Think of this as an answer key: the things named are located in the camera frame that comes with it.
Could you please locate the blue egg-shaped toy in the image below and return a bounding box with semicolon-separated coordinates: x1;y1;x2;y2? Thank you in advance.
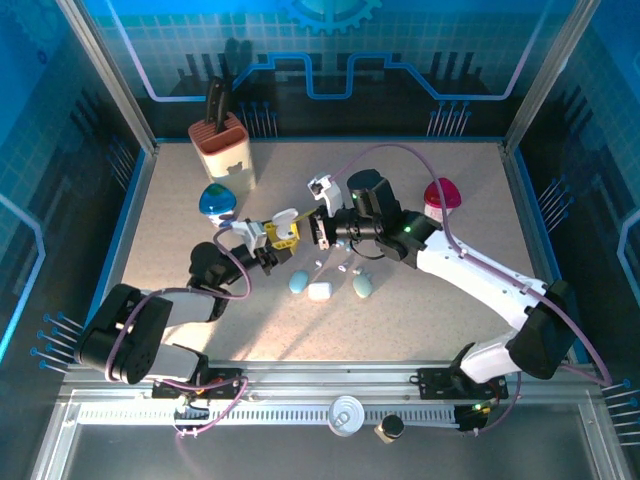
198;182;239;230

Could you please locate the magenta egg-shaped toy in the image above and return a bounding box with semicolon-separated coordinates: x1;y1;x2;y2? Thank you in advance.
422;177;464;225

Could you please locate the beige knife block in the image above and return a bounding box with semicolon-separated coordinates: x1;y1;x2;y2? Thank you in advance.
187;110;259;194

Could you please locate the small jar black lid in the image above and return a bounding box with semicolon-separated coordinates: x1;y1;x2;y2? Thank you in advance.
374;414;406;445

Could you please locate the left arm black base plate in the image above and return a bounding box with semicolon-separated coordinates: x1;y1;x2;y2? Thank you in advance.
151;366;245;401

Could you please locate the aluminium front rail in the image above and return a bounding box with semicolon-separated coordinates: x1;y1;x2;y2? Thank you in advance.
57;358;609;401

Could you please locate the black handled knife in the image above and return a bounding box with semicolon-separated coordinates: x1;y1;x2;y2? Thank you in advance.
217;82;233;129
203;76;226;136

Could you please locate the white slotted cable duct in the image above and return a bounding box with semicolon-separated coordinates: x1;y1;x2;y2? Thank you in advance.
74;405;461;427

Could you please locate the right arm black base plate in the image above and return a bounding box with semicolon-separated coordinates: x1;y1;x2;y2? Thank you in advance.
416;366;510;401

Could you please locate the aluminium frame post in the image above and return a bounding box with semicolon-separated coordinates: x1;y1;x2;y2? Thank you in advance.
501;0;602;154
53;0;160;154

